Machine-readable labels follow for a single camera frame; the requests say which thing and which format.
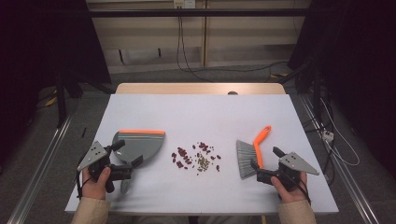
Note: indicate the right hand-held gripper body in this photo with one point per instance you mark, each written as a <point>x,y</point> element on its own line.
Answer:
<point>295,163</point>

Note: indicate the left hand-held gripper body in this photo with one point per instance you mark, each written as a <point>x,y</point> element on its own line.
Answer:
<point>99,153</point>

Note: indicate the grey dustpan with orange lip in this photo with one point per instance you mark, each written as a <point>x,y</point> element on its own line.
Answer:
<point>143,146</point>

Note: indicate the pile of red beans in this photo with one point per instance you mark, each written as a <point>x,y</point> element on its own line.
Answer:
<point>182,152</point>

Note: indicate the pile of small green beans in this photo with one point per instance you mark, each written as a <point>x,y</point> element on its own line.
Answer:
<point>203,161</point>

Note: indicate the person's right hand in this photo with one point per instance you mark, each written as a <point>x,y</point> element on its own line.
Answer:
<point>291,196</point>

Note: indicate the person's left hand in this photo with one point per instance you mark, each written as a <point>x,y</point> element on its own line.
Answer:
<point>95,189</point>

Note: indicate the white power strip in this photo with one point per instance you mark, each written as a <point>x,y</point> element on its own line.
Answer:
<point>327,136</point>

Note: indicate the black metal stand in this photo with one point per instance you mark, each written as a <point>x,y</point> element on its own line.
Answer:
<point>61,105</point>
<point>317,93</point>

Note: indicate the small dark round object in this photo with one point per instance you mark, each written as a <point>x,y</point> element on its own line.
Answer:
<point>232,92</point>

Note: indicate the wooden table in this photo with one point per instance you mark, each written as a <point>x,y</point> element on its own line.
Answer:
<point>186,88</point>

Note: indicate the black curtain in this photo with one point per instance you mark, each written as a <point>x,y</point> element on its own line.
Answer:
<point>37,46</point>
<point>364,62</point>

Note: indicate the black horizontal bar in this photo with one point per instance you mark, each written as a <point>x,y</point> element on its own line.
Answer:
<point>218,12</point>

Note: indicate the metal floor rail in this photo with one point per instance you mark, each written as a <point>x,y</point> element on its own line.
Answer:
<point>37,177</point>
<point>352,183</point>

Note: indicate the white wall socket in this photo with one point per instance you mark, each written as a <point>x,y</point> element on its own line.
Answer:
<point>183,3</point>

